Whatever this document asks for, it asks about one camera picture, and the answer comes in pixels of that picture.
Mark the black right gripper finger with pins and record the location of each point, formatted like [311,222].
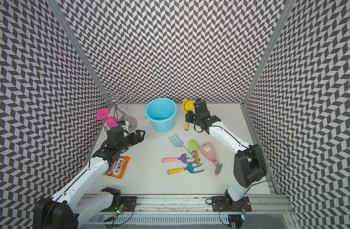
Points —
[198,105]
[190,117]

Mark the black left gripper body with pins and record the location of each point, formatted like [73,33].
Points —
[128,141]

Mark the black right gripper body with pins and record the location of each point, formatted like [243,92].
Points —
[198,118]

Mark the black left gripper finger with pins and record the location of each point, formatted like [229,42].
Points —
[139,133]
[137,140]

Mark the green trowel wooden handle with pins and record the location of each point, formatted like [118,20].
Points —
[193,146]

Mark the light blue toy rake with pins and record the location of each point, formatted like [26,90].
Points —
[176,140]

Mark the purple fork pink handle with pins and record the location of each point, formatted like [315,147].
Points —
[183,158]

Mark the teal fork yellow handle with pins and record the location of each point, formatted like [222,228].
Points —
[190,168]

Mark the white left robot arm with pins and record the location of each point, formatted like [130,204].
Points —
[64,209]

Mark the light blue plastic bucket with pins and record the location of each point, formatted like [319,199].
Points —
[161,113]

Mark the orange Fox's candy bag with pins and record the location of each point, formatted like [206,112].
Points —
[118,168]

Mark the chrome glass holder stand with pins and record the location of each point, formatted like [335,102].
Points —
[118,107]

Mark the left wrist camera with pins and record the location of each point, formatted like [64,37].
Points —
[124,124]

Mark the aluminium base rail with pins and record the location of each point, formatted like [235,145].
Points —
[195,209]

